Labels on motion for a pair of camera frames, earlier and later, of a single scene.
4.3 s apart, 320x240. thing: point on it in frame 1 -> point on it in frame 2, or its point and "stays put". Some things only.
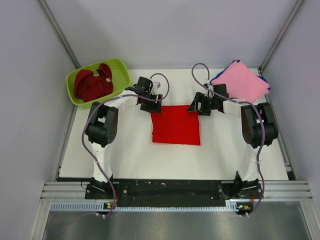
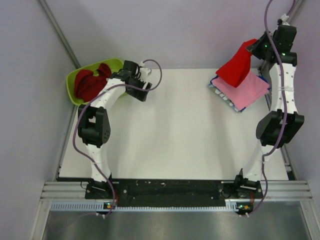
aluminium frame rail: x=270 y=190 stays put
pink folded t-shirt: x=242 y=83 stays put
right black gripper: x=199 y=98 -> x=254 y=48
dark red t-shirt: x=88 y=87 stays put
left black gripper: x=155 y=107 -> x=140 y=94
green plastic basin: x=120 y=78 stays put
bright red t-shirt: x=175 y=125 -> x=235 y=70
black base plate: x=196 y=193 stays put
